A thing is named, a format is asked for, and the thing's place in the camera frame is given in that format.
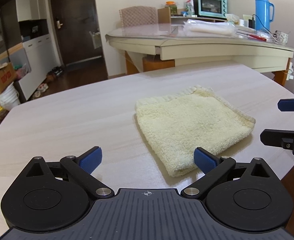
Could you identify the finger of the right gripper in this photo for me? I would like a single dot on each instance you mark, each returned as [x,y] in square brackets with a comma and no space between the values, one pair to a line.
[286,105]
[277,138]

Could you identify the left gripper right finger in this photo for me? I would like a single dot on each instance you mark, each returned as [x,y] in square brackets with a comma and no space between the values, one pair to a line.
[216,170]

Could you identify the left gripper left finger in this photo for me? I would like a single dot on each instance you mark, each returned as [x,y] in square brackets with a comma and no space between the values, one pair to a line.
[79,171]

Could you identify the cream yellow towel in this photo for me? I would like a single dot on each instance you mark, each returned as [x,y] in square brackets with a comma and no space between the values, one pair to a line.
[175,125]

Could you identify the blue thermos flask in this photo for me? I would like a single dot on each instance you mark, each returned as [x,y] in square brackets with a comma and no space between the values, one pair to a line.
[264,14]

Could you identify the shoes on floor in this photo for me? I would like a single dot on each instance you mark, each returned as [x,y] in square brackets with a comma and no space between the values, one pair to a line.
[50,77]

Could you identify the white plastic buckets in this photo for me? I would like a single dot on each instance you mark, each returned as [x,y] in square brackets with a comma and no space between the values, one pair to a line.
[9,98]

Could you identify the cardboard box with hat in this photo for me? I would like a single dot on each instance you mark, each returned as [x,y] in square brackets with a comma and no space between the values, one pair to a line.
[7,76]

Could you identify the plastic bag of white cloth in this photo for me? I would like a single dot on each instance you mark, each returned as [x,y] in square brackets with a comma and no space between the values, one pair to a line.
[222,28]

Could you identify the cream dining table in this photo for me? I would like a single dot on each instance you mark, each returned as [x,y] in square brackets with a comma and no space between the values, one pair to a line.
[159,46]

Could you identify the teal toaster oven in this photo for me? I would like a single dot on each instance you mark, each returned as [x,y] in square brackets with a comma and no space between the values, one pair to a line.
[211,8]

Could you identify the grey white cabinet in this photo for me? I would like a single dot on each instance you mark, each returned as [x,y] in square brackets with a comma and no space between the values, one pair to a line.
[27,44]

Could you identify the orange lid jar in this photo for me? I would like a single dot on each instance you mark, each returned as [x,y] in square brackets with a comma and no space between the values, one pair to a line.
[173,7]

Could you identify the quilted brown chair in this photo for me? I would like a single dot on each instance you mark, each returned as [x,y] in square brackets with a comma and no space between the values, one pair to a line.
[138,15]

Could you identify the dark brown door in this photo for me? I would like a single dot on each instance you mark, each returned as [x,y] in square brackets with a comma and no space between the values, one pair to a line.
[75,21]

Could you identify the red handled screwdriver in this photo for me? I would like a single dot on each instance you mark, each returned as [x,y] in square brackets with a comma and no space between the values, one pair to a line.
[256,37]

